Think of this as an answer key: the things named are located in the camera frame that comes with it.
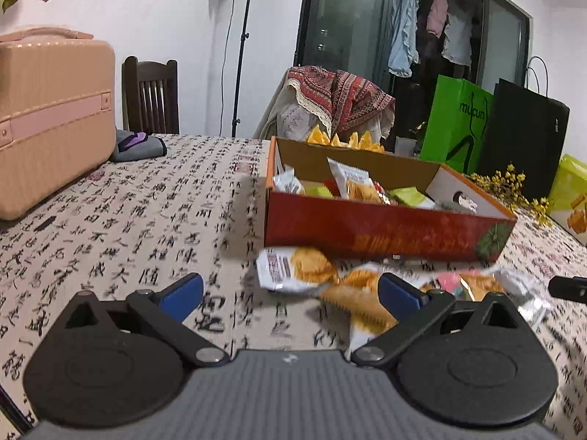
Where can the pink hanging garment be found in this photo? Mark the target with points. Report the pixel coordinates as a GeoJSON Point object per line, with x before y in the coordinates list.
{"type": "Point", "coordinates": [438, 16]}

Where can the white green snack packet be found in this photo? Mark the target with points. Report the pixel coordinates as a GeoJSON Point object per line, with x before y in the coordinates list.
{"type": "Point", "coordinates": [412, 198]}

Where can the light blue hanging garment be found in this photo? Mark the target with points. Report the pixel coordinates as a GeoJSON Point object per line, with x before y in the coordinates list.
{"type": "Point", "coordinates": [403, 32]}

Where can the green paper bag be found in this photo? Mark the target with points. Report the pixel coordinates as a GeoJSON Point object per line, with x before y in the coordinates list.
{"type": "Point", "coordinates": [449, 133]}

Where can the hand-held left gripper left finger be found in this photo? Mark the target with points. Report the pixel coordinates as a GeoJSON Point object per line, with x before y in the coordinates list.
{"type": "Point", "coordinates": [183, 291]}

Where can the orange chip snack packet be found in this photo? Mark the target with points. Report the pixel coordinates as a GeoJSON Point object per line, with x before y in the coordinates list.
{"type": "Point", "coordinates": [353, 298]}

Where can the clear plastic snack packet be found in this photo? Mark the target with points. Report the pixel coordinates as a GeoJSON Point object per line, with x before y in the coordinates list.
{"type": "Point", "coordinates": [527, 298]}

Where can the red cardboard box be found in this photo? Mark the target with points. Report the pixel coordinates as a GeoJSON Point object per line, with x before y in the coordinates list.
{"type": "Point", "coordinates": [367, 233]}

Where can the black paper bag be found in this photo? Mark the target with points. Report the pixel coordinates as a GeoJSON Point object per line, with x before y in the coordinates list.
{"type": "Point", "coordinates": [523, 146]}

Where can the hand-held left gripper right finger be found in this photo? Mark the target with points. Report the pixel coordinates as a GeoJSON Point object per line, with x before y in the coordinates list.
{"type": "Point", "coordinates": [396, 291]}

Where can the dark wooden chair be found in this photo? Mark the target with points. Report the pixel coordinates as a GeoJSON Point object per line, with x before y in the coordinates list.
{"type": "Point", "coordinates": [151, 96]}

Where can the red patterned cloth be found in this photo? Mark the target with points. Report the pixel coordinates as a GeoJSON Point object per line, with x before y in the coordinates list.
{"type": "Point", "coordinates": [353, 96]}

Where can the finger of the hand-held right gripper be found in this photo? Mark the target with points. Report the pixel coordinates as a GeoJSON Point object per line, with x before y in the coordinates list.
{"type": "Point", "coordinates": [568, 289]}

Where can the grey purple pouch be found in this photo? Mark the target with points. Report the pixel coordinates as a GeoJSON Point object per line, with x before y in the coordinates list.
{"type": "Point", "coordinates": [142, 149]}

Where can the tall white chip snack packet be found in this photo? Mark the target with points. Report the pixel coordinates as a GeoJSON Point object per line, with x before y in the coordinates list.
{"type": "Point", "coordinates": [355, 183]}

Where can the pink hard-shell suitcase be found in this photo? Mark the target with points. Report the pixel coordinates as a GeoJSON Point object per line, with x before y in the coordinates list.
{"type": "Point", "coordinates": [55, 123]}

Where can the white hanging garment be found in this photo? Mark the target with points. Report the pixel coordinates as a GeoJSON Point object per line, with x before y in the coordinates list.
{"type": "Point", "coordinates": [458, 36]}

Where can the wide white chip snack packet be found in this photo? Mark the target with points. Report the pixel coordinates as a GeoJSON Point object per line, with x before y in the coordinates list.
{"type": "Point", "coordinates": [293, 268]}

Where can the yellow flower branch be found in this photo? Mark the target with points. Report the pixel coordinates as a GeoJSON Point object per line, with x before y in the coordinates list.
{"type": "Point", "coordinates": [504, 181]}

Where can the yellow-green bag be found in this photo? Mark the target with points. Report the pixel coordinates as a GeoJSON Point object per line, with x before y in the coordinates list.
{"type": "Point", "coordinates": [571, 178]}

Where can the grey white snack packet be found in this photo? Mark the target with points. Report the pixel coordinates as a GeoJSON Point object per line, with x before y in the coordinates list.
{"type": "Point", "coordinates": [289, 183]}

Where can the dark glass sliding door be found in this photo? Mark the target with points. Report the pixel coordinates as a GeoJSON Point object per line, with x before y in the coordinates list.
{"type": "Point", "coordinates": [339, 18]}

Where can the orange artificial flowers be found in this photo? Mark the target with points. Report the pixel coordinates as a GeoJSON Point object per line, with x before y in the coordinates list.
{"type": "Point", "coordinates": [357, 142]}

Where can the silver foil snack packet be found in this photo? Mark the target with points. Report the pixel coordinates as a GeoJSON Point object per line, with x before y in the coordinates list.
{"type": "Point", "coordinates": [463, 201]}

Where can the small yellow-green snack packet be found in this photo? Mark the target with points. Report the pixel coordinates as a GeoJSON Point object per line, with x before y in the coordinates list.
{"type": "Point", "coordinates": [316, 190]}

